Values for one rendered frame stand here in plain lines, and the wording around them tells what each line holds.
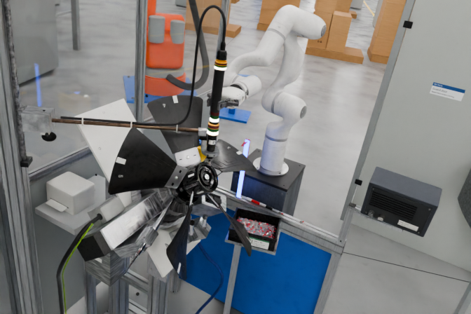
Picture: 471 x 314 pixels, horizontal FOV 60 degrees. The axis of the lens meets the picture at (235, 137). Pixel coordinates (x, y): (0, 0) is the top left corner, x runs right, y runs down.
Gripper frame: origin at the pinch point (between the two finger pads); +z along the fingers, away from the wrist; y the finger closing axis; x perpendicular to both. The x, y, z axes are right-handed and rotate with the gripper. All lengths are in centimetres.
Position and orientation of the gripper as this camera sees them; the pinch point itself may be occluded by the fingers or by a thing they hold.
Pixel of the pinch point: (215, 103)
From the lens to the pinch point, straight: 149.5
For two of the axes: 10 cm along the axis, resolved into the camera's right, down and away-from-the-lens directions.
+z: -4.7, 3.2, -8.2
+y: -8.7, -3.1, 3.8
